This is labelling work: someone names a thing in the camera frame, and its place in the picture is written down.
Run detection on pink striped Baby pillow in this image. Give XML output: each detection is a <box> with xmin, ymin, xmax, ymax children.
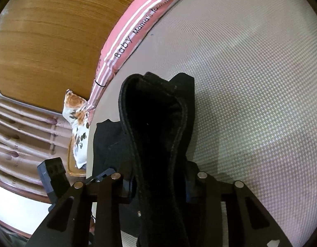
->
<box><xmin>86</xmin><ymin>0</ymin><xmax>179</xmax><ymax>121</ymax></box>

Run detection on pink pleated curtain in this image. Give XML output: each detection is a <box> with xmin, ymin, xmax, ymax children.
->
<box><xmin>0</xmin><ymin>97</ymin><xmax>72</xmax><ymax>202</ymax></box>

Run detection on wooden bamboo headboard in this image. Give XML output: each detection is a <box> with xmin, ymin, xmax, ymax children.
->
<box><xmin>0</xmin><ymin>0</ymin><xmax>133</xmax><ymax>112</ymax></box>

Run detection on floral orange white pillow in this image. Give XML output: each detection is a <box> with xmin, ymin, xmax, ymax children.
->
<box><xmin>63</xmin><ymin>89</ymin><xmax>90</xmax><ymax>169</ymax></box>

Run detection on black pants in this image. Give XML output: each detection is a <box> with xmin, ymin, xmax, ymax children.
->
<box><xmin>92</xmin><ymin>72</ymin><xmax>195</xmax><ymax>246</ymax></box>

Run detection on person left hand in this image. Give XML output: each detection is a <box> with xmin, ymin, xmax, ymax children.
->
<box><xmin>89</xmin><ymin>217</ymin><xmax>95</xmax><ymax>235</ymax></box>

